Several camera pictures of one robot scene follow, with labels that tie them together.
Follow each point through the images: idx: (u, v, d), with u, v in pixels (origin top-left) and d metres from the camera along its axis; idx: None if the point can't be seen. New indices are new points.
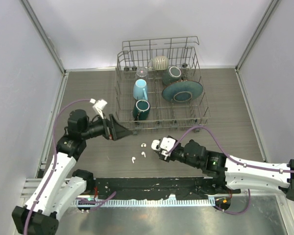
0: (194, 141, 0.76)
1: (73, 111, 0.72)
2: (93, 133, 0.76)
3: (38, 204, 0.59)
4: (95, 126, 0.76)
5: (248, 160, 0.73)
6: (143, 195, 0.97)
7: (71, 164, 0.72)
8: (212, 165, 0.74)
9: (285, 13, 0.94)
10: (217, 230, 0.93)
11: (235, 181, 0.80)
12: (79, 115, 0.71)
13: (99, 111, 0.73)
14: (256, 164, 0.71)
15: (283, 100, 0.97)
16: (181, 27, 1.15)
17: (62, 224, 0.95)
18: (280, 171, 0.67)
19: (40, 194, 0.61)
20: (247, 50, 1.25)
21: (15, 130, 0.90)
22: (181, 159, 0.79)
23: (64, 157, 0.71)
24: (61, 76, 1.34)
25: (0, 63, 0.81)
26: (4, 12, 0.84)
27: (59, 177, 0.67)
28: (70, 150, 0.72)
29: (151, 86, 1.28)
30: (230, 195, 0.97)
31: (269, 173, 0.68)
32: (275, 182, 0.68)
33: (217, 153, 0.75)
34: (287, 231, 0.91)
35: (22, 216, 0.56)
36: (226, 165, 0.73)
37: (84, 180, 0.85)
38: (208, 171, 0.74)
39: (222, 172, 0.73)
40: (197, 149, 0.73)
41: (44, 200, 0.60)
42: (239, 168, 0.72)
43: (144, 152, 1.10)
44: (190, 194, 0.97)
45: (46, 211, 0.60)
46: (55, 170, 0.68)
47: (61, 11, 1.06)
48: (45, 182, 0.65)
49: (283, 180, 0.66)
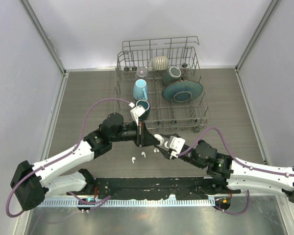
0: (205, 142, 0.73)
1: (112, 113, 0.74)
2: (123, 136, 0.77)
3: (42, 171, 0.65)
4: (128, 131, 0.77)
5: (253, 163, 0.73)
6: (143, 195, 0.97)
7: (89, 156, 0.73)
8: (218, 167, 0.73)
9: (284, 13, 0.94)
10: (218, 230, 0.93)
11: (236, 181, 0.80)
12: (117, 118, 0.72)
13: (136, 117, 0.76)
14: (261, 168, 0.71)
15: (283, 100, 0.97)
16: (180, 27, 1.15)
17: (63, 224, 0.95)
18: (286, 174, 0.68)
19: (49, 164, 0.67)
20: (247, 50, 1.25)
21: (16, 130, 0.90)
22: (186, 158, 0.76)
23: (87, 147, 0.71)
24: (61, 76, 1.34)
25: (0, 63, 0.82)
26: (4, 12, 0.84)
27: (72, 161, 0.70)
28: (95, 145, 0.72)
29: (151, 86, 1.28)
30: (230, 195, 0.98)
31: (275, 176, 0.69)
32: (280, 185, 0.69)
33: (223, 155, 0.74)
34: (287, 231, 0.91)
35: (24, 172, 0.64)
36: (232, 168, 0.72)
37: (85, 180, 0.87)
38: (214, 173, 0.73)
39: (227, 174, 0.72)
40: (209, 150, 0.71)
41: (48, 172, 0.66)
42: (245, 171, 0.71)
43: (144, 152, 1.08)
44: (190, 194, 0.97)
45: (43, 181, 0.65)
46: (73, 153, 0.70)
47: (61, 11, 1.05)
48: (61, 157, 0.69)
49: (289, 183, 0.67)
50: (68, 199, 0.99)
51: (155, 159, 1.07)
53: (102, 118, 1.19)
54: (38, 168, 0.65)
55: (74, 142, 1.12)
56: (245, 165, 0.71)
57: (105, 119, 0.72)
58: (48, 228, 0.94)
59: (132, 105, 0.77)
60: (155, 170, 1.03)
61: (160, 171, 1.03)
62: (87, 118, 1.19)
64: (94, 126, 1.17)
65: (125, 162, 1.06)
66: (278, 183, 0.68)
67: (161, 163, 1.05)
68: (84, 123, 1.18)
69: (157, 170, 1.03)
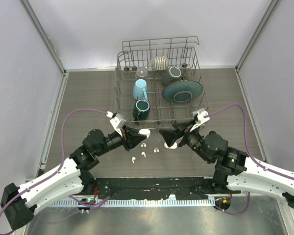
0: (215, 134, 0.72)
1: (92, 130, 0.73)
2: (110, 147, 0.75)
3: (27, 193, 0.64)
4: (113, 139, 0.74)
5: (267, 164, 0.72)
6: (143, 196, 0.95)
7: (76, 174, 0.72)
8: (230, 162, 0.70)
9: (285, 13, 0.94)
10: (217, 230, 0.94)
11: (237, 183, 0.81)
12: (97, 136, 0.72)
13: (118, 130, 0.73)
14: (275, 170, 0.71)
15: (283, 100, 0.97)
16: (180, 27, 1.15)
17: (63, 224, 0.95)
18: None
19: (35, 185, 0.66)
20: (247, 50, 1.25)
21: (16, 130, 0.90)
22: (194, 148, 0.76)
23: (73, 165, 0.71)
24: (61, 76, 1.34)
25: (0, 63, 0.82)
26: (4, 12, 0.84)
27: (58, 180, 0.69)
28: (81, 163, 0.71)
29: (151, 86, 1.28)
30: (230, 195, 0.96)
31: (288, 180, 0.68)
32: (289, 191, 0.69)
33: (236, 151, 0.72)
34: (287, 231, 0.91)
35: (11, 194, 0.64)
36: (246, 165, 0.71)
37: (81, 184, 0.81)
38: (224, 168, 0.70)
39: (237, 170, 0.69)
40: (220, 142, 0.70)
41: (33, 193, 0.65)
42: (258, 171, 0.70)
43: (144, 152, 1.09)
44: (190, 194, 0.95)
45: (30, 202, 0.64)
46: (58, 172, 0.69)
47: (60, 11, 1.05)
48: (46, 177, 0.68)
49: None
50: (68, 199, 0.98)
51: (155, 159, 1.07)
53: (102, 118, 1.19)
54: (24, 190, 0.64)
55: (74, 142, 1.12)
56: (259, 164, 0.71)
57: (84, 140, 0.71)
58: (49, 228, 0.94)
59: (110, 116, 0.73)
60: (155, 170, 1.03)
61: (160, 171, 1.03)
62: (87, 118, 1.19)
64: (94, 126, 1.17)
65: (125, 162, 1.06)
66: (289, 187, 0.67)
67: (161, 163, 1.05)
68: (84, 123, 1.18)
69: (157, 170, 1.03)
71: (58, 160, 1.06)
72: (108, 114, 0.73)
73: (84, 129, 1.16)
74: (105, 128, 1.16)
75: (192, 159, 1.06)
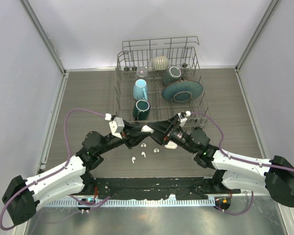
0: (201, 129, 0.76)
1: (89, 132, 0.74)
2: (110, 146, 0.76)
3: (35, 186, 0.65)
4: (112, 139, 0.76)
5: (235, 154, 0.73)
6: (143, 196, 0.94)
7: (81, 173, 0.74)
8: (203, 154, 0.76)
9: (285, 13, 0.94)
10: (217, 230, 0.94)
11: (230, 179, 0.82)
12: (96, 137, 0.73)
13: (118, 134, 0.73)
14: (240, 157, 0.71)
15: (283, 100, 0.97)
16: (180, 27, 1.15)
17: (63, 224, 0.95)
18: (258, 164, 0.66)
19: (42, 179, 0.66)
20: (247, 49, 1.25)
21: (16, 129, 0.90)
22: (180, 143, 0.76)
23: (79, 162, 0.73)
24: (61, 76, 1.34)
25: (0, 63, 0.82)
26: (4, 12, 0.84)
27: (64, 176, 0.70)
28: (86, 161, 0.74)
29: (151, 86, 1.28)
30: (230, 195, 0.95)
31: (250, 166, 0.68)
32: (257, 177, 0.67)
33: (211, 145, 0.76)
34: (287, 231, 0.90)
35: (17, 187, 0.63)
36: (214, 156, 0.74)
37: (82, 182, 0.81)
38: (200, 160, 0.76)
39: (211, 163, 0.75)
40: (203, 136, 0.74)
41: (40, 186, 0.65)
42: (224, 159, 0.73)
43: (144, 152, 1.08)
44: (190, 194, 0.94)
45: (36, 196, 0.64)
46: (65, 168, 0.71)
47: (60, 11, 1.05)
48: (53, 173, 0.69)
49: (260, 173, 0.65)
50: (68, 199, 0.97)
51: (155, 159, 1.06)
53: (102, 118, 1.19)
54: (32, 182, 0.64)
55: (73, 142, 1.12)
56: (225, 153, 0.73)
57: (84, 142, 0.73)
58: (49, 228, 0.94)
59: (109, 118, 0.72)
60: (155, 170, 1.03)
61: (160, 171, 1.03)
62: (87, 118, 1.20)
64: (93, 126, 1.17)
65: (124, 162, 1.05)
66: (251, 172, 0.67)
67: (160, 163, 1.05)
68: (84, 123, 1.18)
69: (157, 170, 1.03)
71: (58, 161, 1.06)
72: (106, 116, 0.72)
73: (84, 129, 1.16)
74: (104, 128, 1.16)
75: (192, 159, 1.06)
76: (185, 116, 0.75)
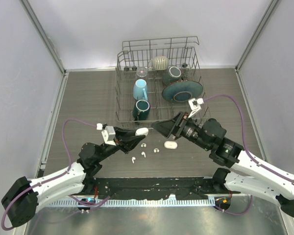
0: (215, 121, 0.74)
1: (85, 144, 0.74)
2: (107, 153, 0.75)
3: (39, 187, 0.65)
4: (108, 147, 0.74)
5: (262, 161, 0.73)
6: (143, 196, 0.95)
7: (81, 178, 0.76)
8: (222, 151, 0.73)
9: (285, 13, 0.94)
10: (217, 230, 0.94)
11: (234, 182, 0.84)
12: (91, 149, 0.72)
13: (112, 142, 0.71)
14: (269, 167, 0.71)
15: (283, 100, 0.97)
16: (180, 27, 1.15)
17: (63, 224, 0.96)
18: (293, 181, 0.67)
19: (46, 181, 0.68)
20: (247, 49, 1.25)
21: (16, 129, 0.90)
22: (192, 138, 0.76)
23: (81, 169, 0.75)
24: (61, 76, 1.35)
25: (0, 62, 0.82)
26: (4, 12, 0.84)
27: (66, 180, 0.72)
28: (85, 169, 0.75)
29: (151, 86, 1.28)
30: (231, 195, 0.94)
31: (281, 180, 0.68)
32: (283, 192, 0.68)
33: (232, 142, 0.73)
34: (287, 231, 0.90)
35: (20, 187, 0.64)
36: (239, 157, 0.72)
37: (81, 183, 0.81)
38: (217, 157, 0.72)
39: (230, 159, 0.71)
40: (217, 129, 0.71)
41: (45, 188, 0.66)
42: (251, 165, 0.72)
43: (144, 152, 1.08)
44: (190, 194, 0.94)
45: (40, 197, 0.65)
46: (67, 173, 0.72)
47: (60, 11, 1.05)
48: (56, 176, 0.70)
49: (293, 191, 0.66)
50: (68, 199, 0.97)
51: (155, 159, 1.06)
53: (102, 118, 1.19)
54: (36, 184, 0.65)
55: (73, 142, 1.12)
56: (254, 159, 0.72)
57: (80, 153, 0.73)
58: (49, 228, 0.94)
59: (100, 128, 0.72)
60: (155, 170, 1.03)
61: (160, 171, 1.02)
62: (87, 118, 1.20)
64: (93, 126, 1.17)
65: (124, 162, 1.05)
66: (281, 187, 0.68)
67: (160, 163, 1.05)
68: (84, 123, 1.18)
69: (157, 170, 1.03)
71: (58, 161, 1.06)
72: (98, 126, 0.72)
73: (84, 129, 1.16)
74: None
75: (192, 159, 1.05)
76: (197, 105, 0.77)
